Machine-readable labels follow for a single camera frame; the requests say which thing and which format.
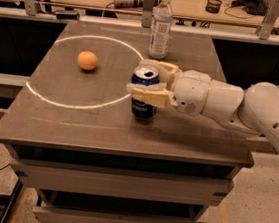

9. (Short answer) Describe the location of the black mesh cup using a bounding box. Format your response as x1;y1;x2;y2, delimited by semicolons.
205;0;222;14

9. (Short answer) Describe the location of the clear plastic water bottle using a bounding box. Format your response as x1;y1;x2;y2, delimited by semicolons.
148;0;174;59

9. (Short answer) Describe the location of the right metal bracket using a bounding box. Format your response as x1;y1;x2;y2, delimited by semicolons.
256;0;279;40

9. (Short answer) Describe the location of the grey table with drawers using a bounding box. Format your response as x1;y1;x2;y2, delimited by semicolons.
0;21;253;223

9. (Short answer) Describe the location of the middle metal bracket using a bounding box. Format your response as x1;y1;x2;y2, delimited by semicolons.
141;0;154;28

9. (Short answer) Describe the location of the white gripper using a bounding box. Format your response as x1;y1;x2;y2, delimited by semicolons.
126;59;212;117

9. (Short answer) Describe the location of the orange ball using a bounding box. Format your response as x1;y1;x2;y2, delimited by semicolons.
78;51;98;71

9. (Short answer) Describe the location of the blue pepsi can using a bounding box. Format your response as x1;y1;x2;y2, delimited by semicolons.
131;65;159;118

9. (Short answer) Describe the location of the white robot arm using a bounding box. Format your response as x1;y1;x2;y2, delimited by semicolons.
126;59;279;154

